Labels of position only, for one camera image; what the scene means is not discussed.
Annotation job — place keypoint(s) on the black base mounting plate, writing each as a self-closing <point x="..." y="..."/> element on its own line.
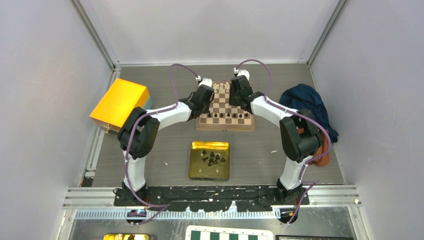
<point x="246" y="198"/>

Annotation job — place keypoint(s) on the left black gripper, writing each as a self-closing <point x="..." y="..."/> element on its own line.
<point x="208" y="109"/>

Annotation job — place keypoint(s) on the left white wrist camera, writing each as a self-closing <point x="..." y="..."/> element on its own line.
<point x="203" y="81"/>

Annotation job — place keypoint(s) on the dark blue cloth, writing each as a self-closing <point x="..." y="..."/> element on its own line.
<point x="303" y="96"/>

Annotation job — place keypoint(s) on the gold metal tray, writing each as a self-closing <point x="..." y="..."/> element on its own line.
<point x="198" y="164"/>

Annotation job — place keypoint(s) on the rust orange cloth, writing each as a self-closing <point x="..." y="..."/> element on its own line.
<point x="324" y="159"/>

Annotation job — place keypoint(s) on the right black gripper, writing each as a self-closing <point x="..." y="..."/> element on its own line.
<point x="232" y="101"/>

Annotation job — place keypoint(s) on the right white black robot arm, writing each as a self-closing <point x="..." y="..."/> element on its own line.
<point x="300" y="137"/>

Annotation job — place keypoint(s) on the orange yellow box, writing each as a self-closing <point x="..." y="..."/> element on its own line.
<point x="117" y="103"/>

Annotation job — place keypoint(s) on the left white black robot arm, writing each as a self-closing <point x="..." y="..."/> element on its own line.
<point x="139" y="132"/>

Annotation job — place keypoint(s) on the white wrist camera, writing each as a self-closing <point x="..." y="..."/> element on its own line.
<point x="241" y="72"/>
<point x="203" y="81"/>

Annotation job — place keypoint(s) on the white chess piece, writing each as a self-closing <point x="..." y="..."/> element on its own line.
<point x="221" y="88"/>
<point x="215" y="88"/>
<point x="227" y="88"/>

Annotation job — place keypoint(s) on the green white chess mat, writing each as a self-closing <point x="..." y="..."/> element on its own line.
<point x="199" y="232"/>

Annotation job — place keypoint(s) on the wooden chess board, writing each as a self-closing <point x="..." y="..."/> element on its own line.
<point x="220" y="105"/>

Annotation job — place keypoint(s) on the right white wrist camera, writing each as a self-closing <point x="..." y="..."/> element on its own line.
<point x="241" y="72"/>

